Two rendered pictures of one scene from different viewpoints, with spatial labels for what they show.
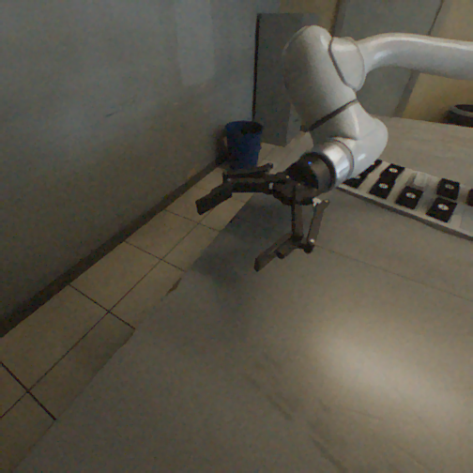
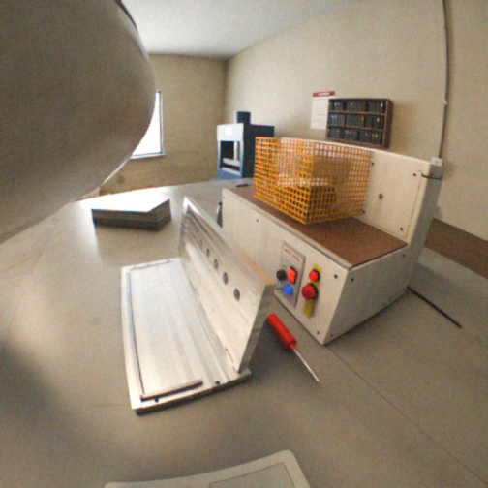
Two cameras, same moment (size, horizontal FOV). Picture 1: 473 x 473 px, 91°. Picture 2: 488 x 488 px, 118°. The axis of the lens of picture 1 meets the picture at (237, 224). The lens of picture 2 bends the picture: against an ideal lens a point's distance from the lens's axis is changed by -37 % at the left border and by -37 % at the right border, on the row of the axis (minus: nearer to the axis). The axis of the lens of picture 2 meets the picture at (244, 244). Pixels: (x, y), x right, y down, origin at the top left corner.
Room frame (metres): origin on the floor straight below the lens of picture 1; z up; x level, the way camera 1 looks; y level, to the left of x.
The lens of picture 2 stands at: (0.48, -0.63, 1.28)
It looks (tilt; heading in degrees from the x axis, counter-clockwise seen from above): 27 degrees down; 210
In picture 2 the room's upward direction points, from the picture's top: 2 degrees clockwise
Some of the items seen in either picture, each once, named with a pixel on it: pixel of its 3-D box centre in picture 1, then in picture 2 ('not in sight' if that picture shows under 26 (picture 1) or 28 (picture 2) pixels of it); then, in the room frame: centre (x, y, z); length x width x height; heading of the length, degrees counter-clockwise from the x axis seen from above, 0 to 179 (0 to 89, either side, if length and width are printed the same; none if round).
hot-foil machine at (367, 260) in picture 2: not in sight; (346, 220); (-0.11, -0.67, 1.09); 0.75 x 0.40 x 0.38; 57
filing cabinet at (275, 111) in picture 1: (284, 83); not in sight; (3.35, -0.59, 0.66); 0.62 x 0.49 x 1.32; 151
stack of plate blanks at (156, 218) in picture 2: not in sight; (129, 210); (-0.07, -1.59, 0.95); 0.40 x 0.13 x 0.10; 111
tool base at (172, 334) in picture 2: not in sight; (166, 309); (0.25, -0.96, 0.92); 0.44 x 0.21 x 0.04; 57
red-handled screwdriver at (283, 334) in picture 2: not in sight; (291, 346); (0.19, -0.68, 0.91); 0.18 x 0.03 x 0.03; 54
